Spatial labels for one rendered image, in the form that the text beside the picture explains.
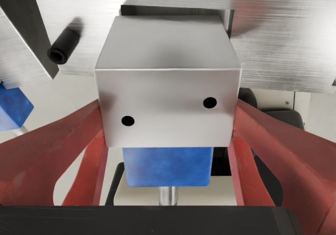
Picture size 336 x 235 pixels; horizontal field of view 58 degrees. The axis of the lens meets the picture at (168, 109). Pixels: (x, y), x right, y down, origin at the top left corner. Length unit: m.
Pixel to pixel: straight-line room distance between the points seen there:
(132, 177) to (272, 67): 0.09
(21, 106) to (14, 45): 0.07
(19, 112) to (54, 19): 0.13
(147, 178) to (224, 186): 0.33
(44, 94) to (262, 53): 1.49
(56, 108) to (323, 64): 1.54
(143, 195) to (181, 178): 0.34
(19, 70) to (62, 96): 1.32
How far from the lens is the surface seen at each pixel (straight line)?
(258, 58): 0.16
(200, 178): 0.16
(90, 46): 0.17
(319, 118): 1.51
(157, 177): 0.15
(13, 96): 0.29
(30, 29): 0.24
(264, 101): 1.01
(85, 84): 1.46
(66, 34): 0.17
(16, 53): 0.25
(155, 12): 0.18
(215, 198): 0.47
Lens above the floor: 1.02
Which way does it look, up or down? 45 degrees down
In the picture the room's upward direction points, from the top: 169 degrees counter-clockwise
